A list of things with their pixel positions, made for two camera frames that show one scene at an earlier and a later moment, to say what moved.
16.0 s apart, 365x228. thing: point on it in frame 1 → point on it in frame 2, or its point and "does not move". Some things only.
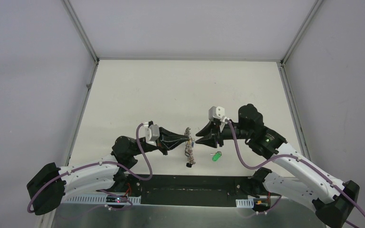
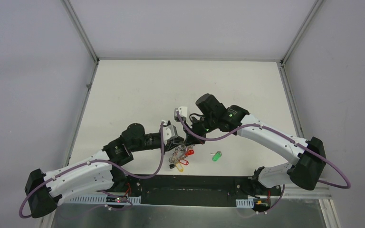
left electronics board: [114, 199] does not move
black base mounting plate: [221, 190] does not move
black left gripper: [162, 140] does not move
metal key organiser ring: [189, 147] → [180, 152]
